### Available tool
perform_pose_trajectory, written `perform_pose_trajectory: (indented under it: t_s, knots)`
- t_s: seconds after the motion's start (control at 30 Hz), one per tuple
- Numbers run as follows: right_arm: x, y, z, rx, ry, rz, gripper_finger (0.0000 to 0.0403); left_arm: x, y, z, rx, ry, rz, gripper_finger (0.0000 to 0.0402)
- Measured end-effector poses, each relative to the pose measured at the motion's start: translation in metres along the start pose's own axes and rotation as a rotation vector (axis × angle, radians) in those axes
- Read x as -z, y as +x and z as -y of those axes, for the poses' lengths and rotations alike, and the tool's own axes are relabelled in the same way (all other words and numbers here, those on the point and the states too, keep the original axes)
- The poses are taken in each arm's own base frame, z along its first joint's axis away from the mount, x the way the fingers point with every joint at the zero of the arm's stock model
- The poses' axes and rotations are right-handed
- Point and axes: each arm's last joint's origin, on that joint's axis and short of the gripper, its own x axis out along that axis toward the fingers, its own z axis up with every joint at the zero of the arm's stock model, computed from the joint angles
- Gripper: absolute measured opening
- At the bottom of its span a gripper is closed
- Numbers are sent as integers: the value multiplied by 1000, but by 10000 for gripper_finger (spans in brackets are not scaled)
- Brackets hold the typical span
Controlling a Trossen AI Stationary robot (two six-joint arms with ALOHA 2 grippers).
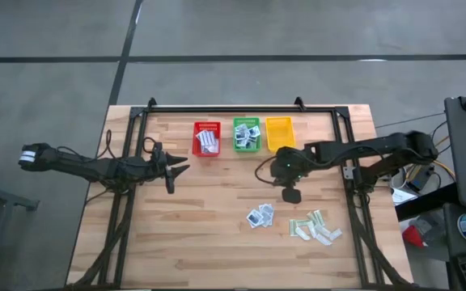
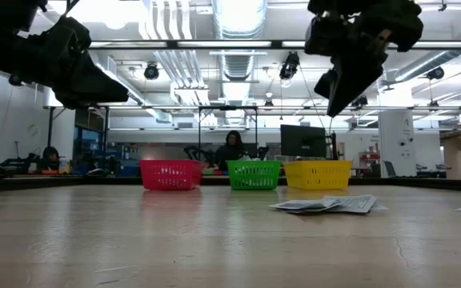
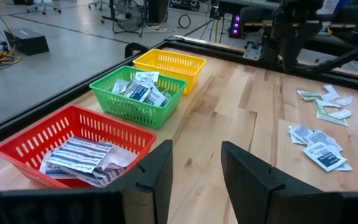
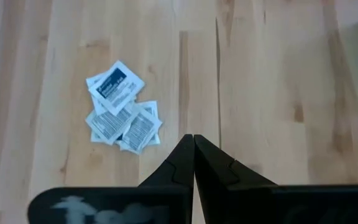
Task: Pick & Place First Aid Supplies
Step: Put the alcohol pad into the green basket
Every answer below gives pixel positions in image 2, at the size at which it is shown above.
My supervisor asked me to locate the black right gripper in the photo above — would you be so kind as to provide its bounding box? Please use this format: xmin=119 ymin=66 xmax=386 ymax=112
xmin=304 ymin=0 xmax=390 ymax=118

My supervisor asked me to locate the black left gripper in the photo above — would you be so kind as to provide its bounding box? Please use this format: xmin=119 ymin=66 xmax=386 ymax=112
xmin=30 ymin=33 xmax=130 ymax=110

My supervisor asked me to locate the large black computer monitor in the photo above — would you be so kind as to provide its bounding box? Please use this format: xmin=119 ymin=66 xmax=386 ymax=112
xmin=280 ymin=123 xmax=327 ymax=158

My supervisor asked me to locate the person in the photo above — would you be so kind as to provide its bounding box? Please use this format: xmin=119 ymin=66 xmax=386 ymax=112
xmin=214 ymin=130 xmax=252 ymax=173
xmin=39 ymin=146 xmax=62 ymax=174

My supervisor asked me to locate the white square pillar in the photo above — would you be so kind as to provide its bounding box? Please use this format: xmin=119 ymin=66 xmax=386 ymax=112
xmin=377 ymin=110 xmax=416 ymax=178

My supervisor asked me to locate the yellow plastic basket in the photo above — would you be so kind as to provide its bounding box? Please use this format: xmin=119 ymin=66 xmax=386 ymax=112
xmin=283 ymin=159 xmax=353 ymax=190

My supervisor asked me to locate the grey office chair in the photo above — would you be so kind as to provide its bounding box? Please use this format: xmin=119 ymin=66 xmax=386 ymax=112
xmin=382 ymin=160 xmax=398 ymax=178

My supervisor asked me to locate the red plastic basket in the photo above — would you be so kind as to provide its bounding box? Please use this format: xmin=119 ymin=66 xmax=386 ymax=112
xmin=138 ymin=159 xmax=204 ymax=191

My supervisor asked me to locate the black overhead light bar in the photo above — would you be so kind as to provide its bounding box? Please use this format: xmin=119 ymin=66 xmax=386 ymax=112
xmin=88 ymin=38 xmax=461 ymax=51

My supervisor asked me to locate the green plastic basket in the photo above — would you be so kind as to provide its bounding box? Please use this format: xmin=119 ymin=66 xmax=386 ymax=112
xmin=226 ymin=159 xmax=283 ymax=191

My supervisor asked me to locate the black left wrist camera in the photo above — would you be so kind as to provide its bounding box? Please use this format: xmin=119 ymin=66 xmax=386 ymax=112
xmin=49 ymin=15 xmax=93 ymax=53

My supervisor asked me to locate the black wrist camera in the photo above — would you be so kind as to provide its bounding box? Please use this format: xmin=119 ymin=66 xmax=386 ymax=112
xmin=49 ymin=15 xmax=93 ymax=53
xmin=368 ymin=0 xmax=425 ymax=54

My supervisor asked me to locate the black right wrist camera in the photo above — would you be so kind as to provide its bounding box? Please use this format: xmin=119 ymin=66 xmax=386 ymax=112
xmin=368 ymin=0 xmax=425 ymax=54

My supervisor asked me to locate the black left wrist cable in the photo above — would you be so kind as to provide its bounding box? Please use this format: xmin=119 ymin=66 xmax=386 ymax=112
xmin=63 ymin=0 xmax=81 ymax=18

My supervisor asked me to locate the black background rack frame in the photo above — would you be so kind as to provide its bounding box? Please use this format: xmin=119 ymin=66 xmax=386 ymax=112
xmin=45 ymin=104 xmax=260 ymax=162

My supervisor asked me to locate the silver ventilation duct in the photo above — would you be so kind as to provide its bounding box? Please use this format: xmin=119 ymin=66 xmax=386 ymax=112
xmin=212 ymin=0 xmax=268 ymax=83

